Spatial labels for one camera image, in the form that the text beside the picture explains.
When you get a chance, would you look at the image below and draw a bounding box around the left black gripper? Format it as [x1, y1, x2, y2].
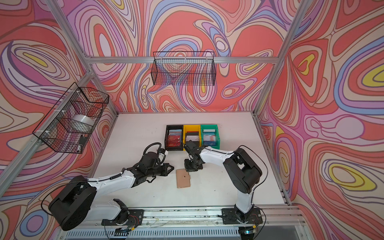
[146, 163, 176, 179]

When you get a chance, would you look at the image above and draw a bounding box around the tan leather card holder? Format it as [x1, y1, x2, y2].
[176, 169, 191, 189]

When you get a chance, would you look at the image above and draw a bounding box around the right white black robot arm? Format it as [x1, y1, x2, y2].
[184, 141, 263, 225]

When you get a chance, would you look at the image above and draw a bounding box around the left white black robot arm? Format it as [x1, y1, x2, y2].
[48, 152, 174, 231]

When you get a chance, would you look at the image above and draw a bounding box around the white black cards stack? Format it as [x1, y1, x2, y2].
[186, 131, 200, 145]

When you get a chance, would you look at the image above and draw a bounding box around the red VIP cards stack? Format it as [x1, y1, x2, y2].
[167, 129, 182, 148]

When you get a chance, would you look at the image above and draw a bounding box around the blue cards stack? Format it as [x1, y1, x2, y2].
[202, 129, 217, 146]

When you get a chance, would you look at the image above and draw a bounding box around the yellow plastic bin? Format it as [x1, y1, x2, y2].
[183, 125, 202, 151]

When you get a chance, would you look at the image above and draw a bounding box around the black plastic bin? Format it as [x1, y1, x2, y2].
[165, 125, 184, 151]

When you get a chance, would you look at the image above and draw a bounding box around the green plastic bin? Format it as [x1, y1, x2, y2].
[201, 125, 221, 149]

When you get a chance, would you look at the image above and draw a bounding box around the white roll in basket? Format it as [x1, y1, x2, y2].
[71, 115, 95, 134]

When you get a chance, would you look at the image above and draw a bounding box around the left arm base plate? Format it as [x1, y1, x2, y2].
[102, 209, 145, 227]

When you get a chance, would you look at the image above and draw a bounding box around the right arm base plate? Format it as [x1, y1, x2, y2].
[219, 207, 263, 226]

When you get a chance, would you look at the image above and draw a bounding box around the back black wire basket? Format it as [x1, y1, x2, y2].
[151, 51, 217, 86]

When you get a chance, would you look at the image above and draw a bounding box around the black wire basket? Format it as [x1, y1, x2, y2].
[151, 51, 217, 86]
[33, 83, 110, 154]

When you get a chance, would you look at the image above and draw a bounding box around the left black wire basket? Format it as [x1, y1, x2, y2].
[33, 83, 110, 154]

